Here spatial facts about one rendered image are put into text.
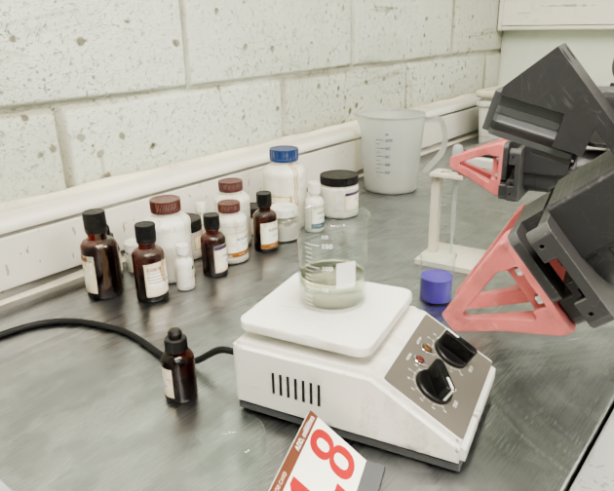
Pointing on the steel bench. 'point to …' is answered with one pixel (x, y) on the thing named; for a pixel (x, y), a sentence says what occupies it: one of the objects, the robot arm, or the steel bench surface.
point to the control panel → (469, 386)
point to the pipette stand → (466, 261)
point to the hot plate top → (287, 301)
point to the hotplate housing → (349, 394)
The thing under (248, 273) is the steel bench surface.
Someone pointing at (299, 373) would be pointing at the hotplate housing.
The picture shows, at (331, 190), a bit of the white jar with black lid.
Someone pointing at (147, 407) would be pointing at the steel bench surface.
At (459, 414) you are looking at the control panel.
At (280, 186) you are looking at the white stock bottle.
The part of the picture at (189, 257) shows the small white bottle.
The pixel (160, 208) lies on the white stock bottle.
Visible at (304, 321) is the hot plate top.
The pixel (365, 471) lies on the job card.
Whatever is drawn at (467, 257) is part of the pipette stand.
